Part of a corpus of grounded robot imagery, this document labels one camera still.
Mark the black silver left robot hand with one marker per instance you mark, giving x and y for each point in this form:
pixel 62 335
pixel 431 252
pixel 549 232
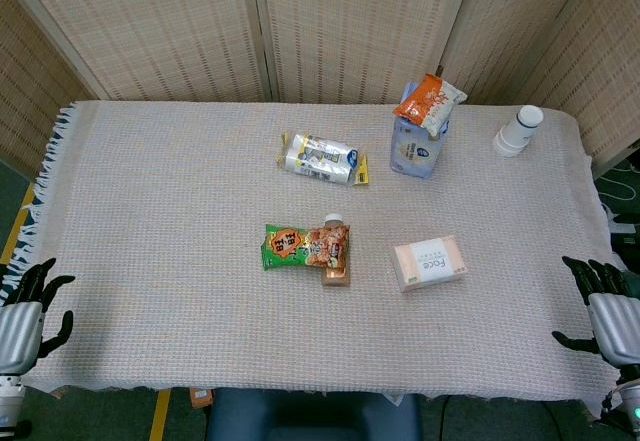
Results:
pixel 20 328

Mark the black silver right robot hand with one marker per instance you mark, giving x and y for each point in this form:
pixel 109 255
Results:
pixel 612 326

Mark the pink tissue pack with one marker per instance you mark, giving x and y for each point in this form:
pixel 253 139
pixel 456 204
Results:
pixel 430 263

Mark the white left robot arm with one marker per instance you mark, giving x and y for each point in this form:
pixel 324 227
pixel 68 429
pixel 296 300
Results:
pixel 9 401

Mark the small orange cardboard box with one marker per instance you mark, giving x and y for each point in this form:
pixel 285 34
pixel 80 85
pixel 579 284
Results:
pixel 201 397

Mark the pale blue tissue pack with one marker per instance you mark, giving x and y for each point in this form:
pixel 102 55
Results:
pixel 415 153

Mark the beige woven tablecloth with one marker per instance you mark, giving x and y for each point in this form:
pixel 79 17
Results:
pixel 200 286

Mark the brown drink bottle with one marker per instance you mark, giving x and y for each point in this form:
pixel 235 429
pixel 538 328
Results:
pixel 336 278

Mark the green orange snack bag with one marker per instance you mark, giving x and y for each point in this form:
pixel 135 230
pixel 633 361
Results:
pixel 290 248

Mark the orange white snack bag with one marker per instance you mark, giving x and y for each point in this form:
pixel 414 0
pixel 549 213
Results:
pixel 430 101

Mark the blue padded chair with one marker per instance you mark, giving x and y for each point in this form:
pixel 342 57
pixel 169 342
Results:
pixel 310 416

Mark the silver yellow snack bag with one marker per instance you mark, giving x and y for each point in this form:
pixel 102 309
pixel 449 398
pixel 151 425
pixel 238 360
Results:
pixel 322 158

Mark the rattan folding screen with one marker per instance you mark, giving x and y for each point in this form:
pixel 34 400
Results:
pixel 175 26

